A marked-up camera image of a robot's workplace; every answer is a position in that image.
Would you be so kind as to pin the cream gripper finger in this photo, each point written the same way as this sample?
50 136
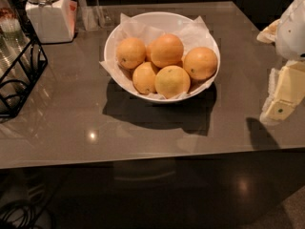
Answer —
268 35
286 90

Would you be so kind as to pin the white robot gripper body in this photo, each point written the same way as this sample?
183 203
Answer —
292 32

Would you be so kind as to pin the white bowl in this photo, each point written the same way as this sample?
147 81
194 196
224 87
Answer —
161 57

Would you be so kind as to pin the white paper liner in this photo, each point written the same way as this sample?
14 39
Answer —
147 27

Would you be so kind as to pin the hidden orange behind centre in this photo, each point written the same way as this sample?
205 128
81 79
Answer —
149 52

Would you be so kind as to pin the clear acrylic stand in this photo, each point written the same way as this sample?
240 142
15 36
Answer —
93 15

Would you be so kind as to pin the white ceramic jar with lid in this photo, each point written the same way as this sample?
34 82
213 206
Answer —
52 20

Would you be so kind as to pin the stacked clear cups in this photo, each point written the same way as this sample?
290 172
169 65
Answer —
13 62

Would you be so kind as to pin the black wire rack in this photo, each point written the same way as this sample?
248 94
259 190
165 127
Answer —
34 51

